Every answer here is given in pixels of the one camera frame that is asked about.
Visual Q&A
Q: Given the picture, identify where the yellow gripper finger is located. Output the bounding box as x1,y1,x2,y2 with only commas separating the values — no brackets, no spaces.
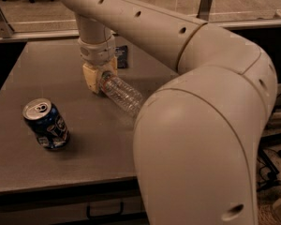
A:
82,63,101,94
100,56,117,75

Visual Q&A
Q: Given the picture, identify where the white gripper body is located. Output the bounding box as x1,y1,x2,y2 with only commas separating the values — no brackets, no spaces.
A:
78,36,115,66

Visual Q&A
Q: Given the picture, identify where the clear plastic water bottle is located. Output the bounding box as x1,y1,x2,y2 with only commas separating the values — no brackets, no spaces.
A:
99,71,143,117

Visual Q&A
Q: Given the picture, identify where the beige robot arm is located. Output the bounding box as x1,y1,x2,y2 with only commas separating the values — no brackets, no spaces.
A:
60,0,277,225

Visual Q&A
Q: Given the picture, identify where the small black snack packet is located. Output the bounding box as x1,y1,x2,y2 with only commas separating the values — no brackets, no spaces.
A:
115,45,128,68

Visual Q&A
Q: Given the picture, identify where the blue Pepsi soda can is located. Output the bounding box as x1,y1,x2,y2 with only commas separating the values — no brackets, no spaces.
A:
22,98,69,150

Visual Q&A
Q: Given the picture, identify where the grey cabinet drawer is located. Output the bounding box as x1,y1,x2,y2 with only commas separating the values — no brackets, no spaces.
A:
0,189,149,225

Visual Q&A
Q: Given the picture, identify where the black floor stand bar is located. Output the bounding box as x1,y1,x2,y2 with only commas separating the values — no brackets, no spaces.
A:
258,131,281,192

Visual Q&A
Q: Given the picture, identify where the left metal glass bracket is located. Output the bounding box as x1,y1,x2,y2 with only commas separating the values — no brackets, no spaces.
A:
0,0,15,39

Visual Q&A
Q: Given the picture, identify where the metal glass bracket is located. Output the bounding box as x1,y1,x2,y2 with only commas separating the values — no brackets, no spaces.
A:
0,0,15,39
197,0,213,21

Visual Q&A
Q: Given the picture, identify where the right metal glass bracket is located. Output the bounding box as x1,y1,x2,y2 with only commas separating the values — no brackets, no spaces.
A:
197,0,213,21

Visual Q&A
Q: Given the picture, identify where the black drawer handle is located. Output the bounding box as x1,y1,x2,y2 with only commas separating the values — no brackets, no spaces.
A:
86,202,125,221

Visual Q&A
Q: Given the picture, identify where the black cable on floor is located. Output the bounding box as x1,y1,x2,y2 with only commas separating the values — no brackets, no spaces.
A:
256,141,281,192

